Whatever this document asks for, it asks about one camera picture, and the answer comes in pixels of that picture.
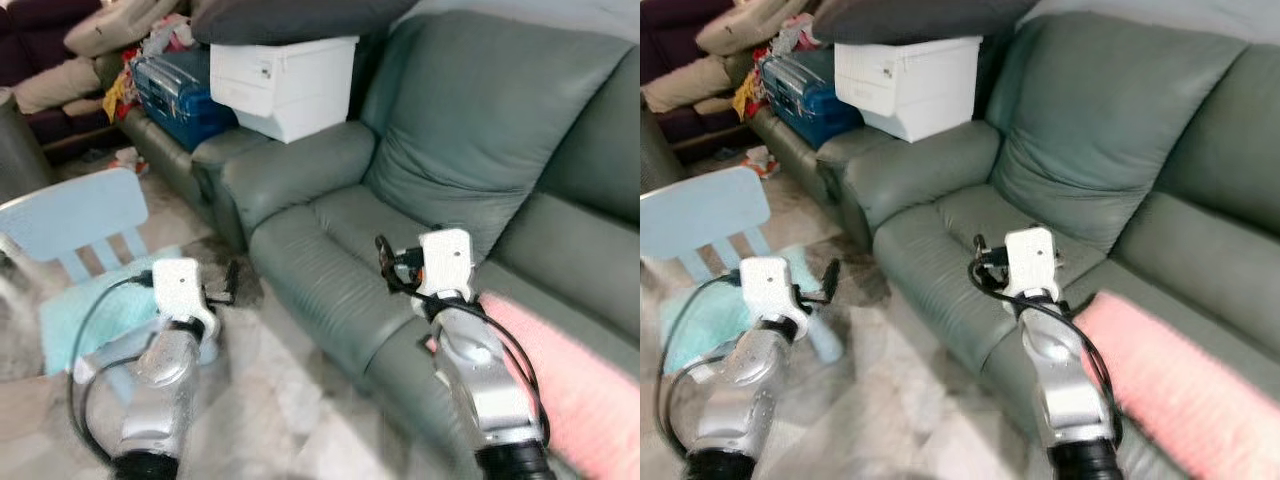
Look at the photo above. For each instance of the white plastic box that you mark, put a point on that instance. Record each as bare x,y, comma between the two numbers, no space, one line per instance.
285,90
910,90

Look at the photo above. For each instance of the grey trash bin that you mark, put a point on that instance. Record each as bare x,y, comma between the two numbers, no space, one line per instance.
20,150
655,150

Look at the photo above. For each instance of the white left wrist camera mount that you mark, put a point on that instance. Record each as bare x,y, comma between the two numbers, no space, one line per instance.
768,290
178,290

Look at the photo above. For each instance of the grey-green leather sofa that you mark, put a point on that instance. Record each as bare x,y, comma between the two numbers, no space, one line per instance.
170,160
795,160
480,130
1100,130

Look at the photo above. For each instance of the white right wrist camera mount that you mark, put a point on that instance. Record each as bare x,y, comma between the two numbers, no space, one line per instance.
1032,260
447,262

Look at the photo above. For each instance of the light blue child chair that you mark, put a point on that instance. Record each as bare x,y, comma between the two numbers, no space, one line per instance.
70,215
700,210

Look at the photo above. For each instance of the pink fluffy pillow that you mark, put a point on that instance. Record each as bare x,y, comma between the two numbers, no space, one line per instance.
580,390
1180,380

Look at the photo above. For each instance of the red white floor litter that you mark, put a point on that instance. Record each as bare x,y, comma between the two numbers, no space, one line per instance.
130,162
760,160

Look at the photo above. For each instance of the yellow cloth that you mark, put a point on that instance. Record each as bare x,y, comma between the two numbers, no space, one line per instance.
746,98
117,98

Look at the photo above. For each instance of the beige cushion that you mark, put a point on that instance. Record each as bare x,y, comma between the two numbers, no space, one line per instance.
685,86
750,25
55,88
120,25

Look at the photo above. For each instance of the dark grey cushion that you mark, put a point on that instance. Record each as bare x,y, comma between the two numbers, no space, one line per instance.
920,18
300,18

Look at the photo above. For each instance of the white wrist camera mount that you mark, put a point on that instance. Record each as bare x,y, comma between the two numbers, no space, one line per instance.
768,290
1032,260
178,290
447,262

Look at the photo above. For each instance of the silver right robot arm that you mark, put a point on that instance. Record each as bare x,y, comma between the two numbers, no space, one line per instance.
1070,390
490,390

